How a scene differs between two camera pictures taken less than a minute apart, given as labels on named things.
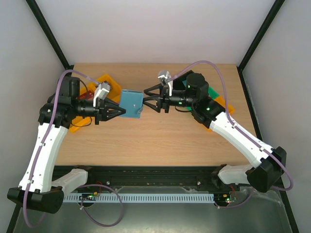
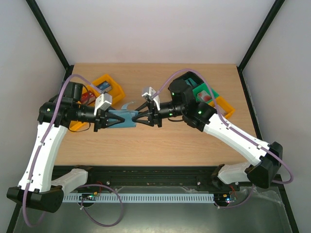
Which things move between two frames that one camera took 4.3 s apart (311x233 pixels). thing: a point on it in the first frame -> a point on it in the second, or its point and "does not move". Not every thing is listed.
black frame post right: [273, 12] does not move
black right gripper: [165, 100] -> [155, 115]
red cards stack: [89, 95] does not move
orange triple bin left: [114, 95] does not move
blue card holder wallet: [132, 101] -> [127, 114]
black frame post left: [42, 23] does not move
